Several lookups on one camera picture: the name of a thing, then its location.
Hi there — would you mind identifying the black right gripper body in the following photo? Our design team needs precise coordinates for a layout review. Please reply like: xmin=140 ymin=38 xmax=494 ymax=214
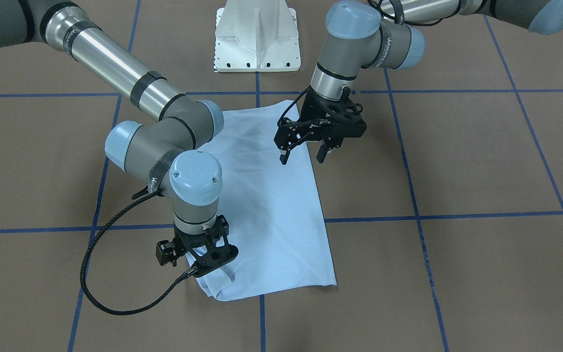
xmin=155 ymin=215 xmax=238 ymax=278

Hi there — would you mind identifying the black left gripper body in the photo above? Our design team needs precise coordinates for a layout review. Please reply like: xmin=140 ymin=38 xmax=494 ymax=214
xmin=273 ymin=86 xmax=367 ymax=165

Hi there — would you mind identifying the light blue t-shirt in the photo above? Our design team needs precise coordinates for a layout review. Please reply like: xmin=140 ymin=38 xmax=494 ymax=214
xmin=197 ymin=100 xmax=337 ymax=301

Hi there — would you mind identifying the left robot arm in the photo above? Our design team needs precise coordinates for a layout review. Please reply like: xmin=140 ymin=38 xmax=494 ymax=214
xmin=273 ymin=0 xmax=563 ymax=164

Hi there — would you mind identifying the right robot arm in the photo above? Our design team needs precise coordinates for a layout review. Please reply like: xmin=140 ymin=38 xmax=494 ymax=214
xmin=0 ymin=0 xmax=149 ymax=282

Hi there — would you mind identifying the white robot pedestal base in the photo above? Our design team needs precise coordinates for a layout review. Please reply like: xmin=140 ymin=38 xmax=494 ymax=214
xmin=213 ymin=0 xmax=302 ymax=73

